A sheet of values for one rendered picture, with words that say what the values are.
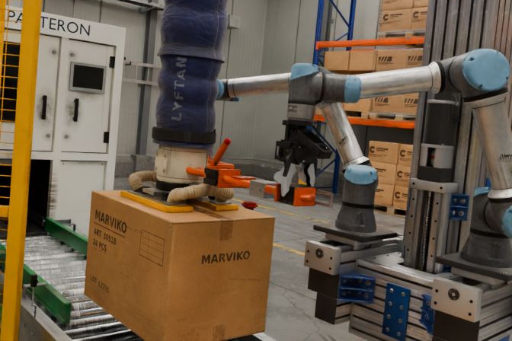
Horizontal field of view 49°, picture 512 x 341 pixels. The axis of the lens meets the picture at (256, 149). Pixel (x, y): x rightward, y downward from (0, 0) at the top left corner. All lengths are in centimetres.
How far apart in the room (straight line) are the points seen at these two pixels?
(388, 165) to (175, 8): 816
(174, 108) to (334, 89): 62
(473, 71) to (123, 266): 125
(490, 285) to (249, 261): 73
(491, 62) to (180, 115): 97
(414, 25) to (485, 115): 821
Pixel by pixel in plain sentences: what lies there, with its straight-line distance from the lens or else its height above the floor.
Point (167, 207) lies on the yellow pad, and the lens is 181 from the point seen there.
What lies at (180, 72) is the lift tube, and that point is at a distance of 191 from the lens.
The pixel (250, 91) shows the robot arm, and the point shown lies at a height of 151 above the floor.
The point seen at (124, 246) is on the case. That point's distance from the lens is 195.
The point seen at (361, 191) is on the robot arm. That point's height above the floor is 118.
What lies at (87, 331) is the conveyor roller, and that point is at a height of 54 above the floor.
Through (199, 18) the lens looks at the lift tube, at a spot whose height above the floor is 172.
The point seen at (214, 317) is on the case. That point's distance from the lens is 185.
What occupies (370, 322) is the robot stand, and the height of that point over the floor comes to 74.
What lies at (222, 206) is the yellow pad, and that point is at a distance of 192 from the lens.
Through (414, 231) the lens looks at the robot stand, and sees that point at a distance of 205.
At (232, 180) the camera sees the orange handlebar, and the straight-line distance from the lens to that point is 170.
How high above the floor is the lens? 141
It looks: 3 degrees down
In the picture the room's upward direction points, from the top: 5 degrees clockwise
